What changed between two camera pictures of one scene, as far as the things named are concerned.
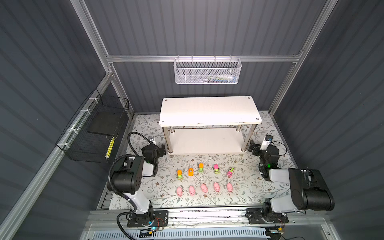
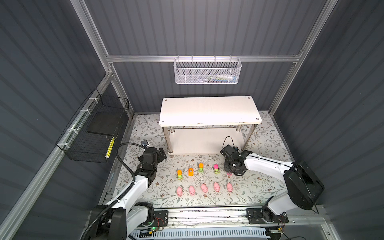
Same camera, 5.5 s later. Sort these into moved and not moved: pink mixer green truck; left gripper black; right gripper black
Moved: right gripper black
Not moved: left gripper black; pink mixer green truck
